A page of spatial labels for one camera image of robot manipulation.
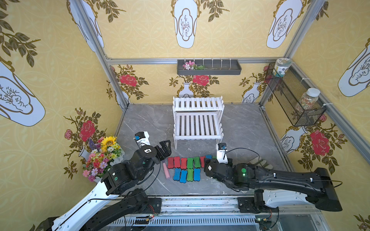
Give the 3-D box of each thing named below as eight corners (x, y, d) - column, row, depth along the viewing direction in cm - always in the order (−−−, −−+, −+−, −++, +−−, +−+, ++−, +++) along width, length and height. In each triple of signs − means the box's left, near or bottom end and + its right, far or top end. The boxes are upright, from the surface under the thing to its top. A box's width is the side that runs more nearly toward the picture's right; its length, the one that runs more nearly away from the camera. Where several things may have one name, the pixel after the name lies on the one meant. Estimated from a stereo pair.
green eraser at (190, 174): (186, 181, 84) (186, 180, 82) (186, 170, 88) (186, 168, 86) (193, 181, 84) (193, 180, 82) (193, 170, 88) (193, 168, 86)
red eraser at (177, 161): (173, 167, 89) (173, 166, 87) (174, 158, 93) (174, 156, 91) (180, 167, 89) (180, 166, 87) (180, 157, 93) (180, 156, 91)
